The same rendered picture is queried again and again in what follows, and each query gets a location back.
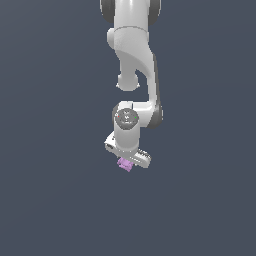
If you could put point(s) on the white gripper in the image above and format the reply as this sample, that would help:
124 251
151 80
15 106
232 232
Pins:
140 157

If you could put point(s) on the small purple block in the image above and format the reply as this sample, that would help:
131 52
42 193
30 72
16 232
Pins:
124 164

